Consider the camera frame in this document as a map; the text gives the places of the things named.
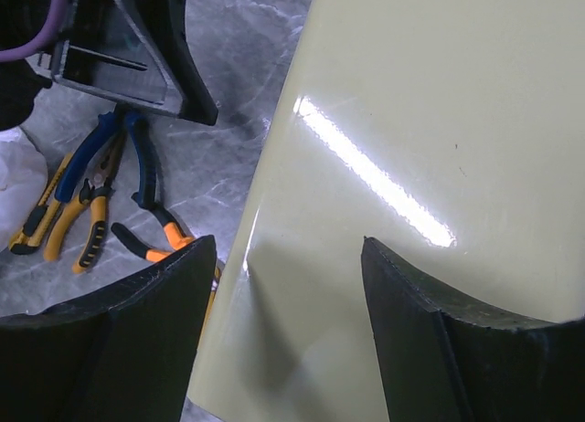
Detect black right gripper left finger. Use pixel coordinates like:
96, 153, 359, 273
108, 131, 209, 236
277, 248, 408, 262
1, 236, 217, 421

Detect white cloth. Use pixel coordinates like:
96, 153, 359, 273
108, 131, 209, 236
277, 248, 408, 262
0, 126, 48, 251

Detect yellow black pliers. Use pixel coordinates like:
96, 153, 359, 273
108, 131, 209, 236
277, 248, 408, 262
43, 133, 127, 276

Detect blue handled pliers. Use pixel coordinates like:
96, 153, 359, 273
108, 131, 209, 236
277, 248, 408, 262
54, 107, 157, 210

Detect yellow utility knife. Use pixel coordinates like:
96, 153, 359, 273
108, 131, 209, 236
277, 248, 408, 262
8, 153, 73, 256

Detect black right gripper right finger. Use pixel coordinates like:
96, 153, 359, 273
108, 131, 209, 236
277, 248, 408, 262
361, 237, 584, 421

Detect green metal drawer cabinet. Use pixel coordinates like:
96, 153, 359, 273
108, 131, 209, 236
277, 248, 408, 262
188, 0, 584, 421

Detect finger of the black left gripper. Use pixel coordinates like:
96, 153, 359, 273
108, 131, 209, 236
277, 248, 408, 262
167, 0, 218, 126

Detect orange black pliers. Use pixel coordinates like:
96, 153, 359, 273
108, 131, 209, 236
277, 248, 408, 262
111, 203, 195, 263

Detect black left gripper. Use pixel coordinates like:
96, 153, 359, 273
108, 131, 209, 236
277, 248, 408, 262
1, 0, 183, 130

